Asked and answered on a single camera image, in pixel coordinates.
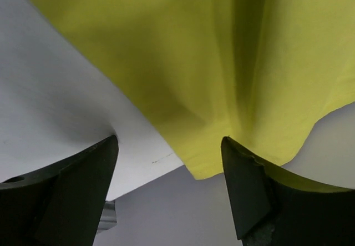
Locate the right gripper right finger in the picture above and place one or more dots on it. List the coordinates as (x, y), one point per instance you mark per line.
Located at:
(272, 206)

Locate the aluminium rail frame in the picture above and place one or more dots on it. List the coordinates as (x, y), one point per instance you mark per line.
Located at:
(108, 217)

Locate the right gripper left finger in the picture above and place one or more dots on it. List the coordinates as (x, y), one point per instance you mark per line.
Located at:
(60, 204)

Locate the yellow-green trousers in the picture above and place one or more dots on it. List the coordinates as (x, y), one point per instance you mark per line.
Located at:
(260, 71)

